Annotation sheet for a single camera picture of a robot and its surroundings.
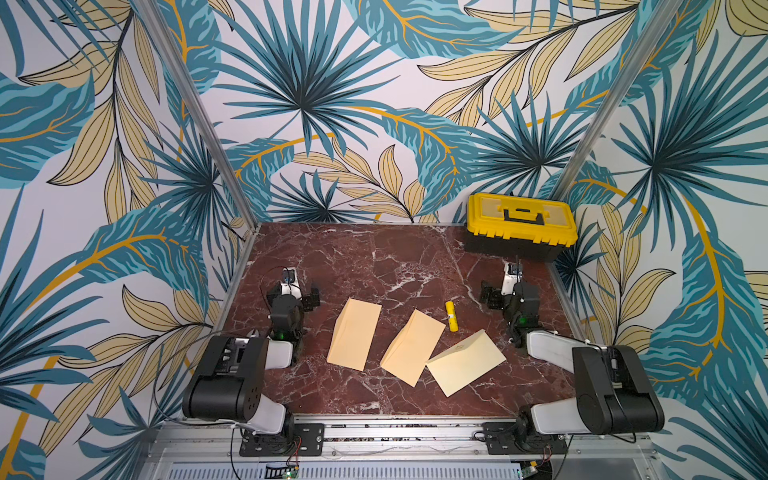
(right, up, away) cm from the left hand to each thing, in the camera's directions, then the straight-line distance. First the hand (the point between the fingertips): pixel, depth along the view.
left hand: (296, 283), depth 90 cm
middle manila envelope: (+35, -19, -1) cm, 40 cm away
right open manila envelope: (+49, -23, -4) cm, 55 cm away
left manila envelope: (+17, -15, 0) cm, 23 cm away
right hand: (+63, 0, +1) cm, 63 cm away
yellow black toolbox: (+72, +18, +10) cm, 74 cm away
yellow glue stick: (+48, -12, +2) cm, 50 cm away
